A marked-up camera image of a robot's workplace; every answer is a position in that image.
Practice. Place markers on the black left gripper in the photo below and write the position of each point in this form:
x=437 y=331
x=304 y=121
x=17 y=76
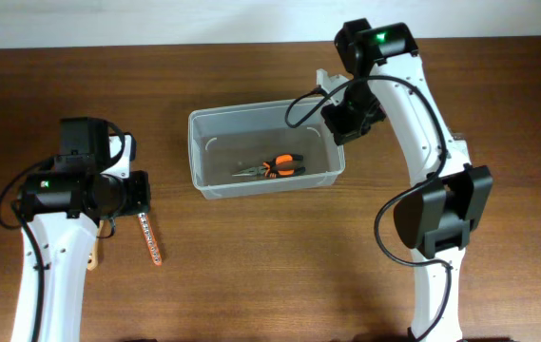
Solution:
x=141 y=201

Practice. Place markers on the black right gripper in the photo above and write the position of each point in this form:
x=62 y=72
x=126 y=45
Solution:
x=344 y=130

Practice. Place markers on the orange black needle-nose pliers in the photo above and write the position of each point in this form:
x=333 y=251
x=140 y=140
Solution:
x=282 y=166

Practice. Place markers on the clear plastic container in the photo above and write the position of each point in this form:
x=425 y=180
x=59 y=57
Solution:
x=223 y=141

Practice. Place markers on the pack of coloured bits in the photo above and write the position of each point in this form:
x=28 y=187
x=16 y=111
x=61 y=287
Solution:
x=458 y=143

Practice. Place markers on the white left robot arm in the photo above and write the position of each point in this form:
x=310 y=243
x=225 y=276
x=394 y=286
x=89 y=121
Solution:
x=59 y=208

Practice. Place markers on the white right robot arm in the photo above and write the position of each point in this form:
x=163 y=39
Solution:
x=434 y=218

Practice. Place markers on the orange socket rail strip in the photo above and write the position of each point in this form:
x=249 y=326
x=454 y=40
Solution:
x=150 y=239

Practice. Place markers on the orange scraper wooden handle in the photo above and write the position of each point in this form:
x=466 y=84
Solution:
x=93 y=258

